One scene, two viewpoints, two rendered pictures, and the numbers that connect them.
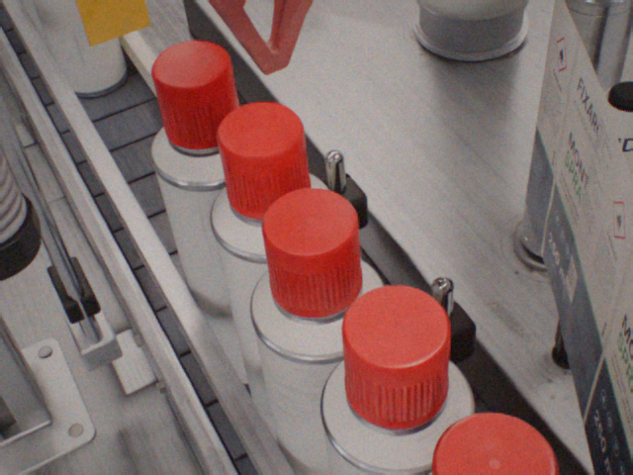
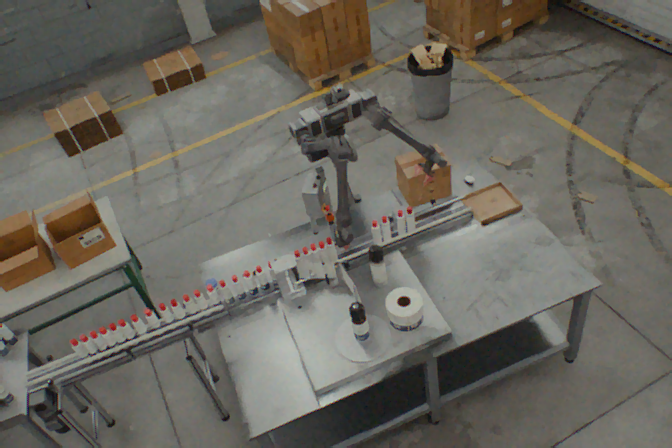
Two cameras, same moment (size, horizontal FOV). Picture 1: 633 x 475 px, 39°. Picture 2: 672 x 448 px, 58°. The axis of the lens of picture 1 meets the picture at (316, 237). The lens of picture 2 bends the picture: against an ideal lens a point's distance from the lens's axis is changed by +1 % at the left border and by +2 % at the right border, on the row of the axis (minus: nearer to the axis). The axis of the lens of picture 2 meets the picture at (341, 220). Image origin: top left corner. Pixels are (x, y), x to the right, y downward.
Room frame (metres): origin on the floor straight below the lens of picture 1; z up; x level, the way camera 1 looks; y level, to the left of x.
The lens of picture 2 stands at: (0.86, -2.37, 3.64)
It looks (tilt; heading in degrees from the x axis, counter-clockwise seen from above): 44 degrees down; 101
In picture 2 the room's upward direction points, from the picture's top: 12 degrees counter-clockwise
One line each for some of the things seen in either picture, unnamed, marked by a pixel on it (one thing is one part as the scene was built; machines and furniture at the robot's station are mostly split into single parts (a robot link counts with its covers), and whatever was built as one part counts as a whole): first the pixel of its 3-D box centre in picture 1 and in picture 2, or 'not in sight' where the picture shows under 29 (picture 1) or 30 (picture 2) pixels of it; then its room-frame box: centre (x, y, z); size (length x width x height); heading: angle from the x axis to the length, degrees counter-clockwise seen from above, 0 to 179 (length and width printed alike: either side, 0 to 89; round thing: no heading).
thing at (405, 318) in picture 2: not in sight; (404, 309); (0.73, -0.41, 0.95); 0.20 x 0.20 x 0.14
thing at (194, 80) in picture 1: (226, 232); (331, 250); (0.30, 0.04, 0.98); 0.05 x 0.05 x 0.20
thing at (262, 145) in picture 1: (286, 297); (324, 254); (0.26, 0.02, 0.98); 0.05 x 0.05 x 0.20
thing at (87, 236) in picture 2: not in sight; (76, 228); (-1.52, 0.44, 0.97); 0.51 x 0.39 x 0.37; 126
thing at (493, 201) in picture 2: not in sight; (491, 202); (1.32, 0.49, 0.85); 0.30 x 0.26 x 0.04; 24
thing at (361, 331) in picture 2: not in sight; (359, 321); (0.49, -0.53, 1.04); 0.09 x 0.09 x 0.29
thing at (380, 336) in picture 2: not in sight; (362, 337); (0.49, -0.53, 0.89); 0.31 x 0.31 x 0.01
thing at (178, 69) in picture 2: not in sight; (174, 70); (-2.00, 4.00, 0.11); 0.65 x 0.54 x 0.22; 27
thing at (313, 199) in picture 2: not in sight; (316, 194); (0.27, 0.12, 1.38); 0.17 x 0.10 x 0.19; 79
